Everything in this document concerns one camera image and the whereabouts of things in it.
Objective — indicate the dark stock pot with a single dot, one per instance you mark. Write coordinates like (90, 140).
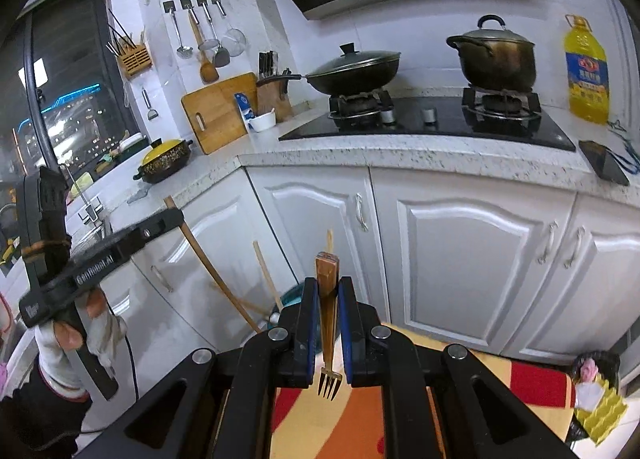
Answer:
(492, 57)

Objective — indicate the hanging wooden spatula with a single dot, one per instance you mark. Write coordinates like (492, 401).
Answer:
(208, 72)

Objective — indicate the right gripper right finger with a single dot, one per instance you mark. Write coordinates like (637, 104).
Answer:
(363, 359)

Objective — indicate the wooden knife block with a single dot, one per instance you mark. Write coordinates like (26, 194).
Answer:
(272, 87)

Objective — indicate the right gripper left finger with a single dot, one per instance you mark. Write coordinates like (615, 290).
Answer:
(302, 322)

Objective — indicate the gloved left hand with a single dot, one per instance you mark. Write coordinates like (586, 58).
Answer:
(55, 338)

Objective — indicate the wooden chopstick wall holder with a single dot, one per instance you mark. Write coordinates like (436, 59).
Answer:
(132, 58)

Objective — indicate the wooden cutting board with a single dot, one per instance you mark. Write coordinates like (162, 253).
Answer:
(213, 113)

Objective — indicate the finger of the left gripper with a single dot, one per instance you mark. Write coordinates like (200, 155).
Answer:
(133, 238)

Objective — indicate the yellow lidded casserole pot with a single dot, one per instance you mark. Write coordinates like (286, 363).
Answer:
(164, 159)

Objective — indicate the yellow egg carton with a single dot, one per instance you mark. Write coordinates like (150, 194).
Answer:
(598, 408)

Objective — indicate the black gas stove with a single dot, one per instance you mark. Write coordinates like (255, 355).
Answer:
(477, 113)

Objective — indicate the yellow cooking oil bottle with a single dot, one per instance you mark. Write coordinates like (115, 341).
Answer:
(587, 72)

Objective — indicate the black smartphone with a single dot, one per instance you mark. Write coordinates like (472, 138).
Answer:
(603, 162)

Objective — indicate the white small bowl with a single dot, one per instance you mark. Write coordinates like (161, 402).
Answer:
(263, 122)

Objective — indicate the wooden handled metal fork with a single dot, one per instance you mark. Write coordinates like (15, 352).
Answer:
(327, 270)

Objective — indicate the hanging metal ladle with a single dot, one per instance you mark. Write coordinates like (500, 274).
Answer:
(183, 51)

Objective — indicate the floral utensil holder teal rim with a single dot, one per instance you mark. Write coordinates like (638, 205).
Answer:
(291, 297)

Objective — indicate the black wok with lid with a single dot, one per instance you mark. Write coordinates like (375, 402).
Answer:
(350, 74)

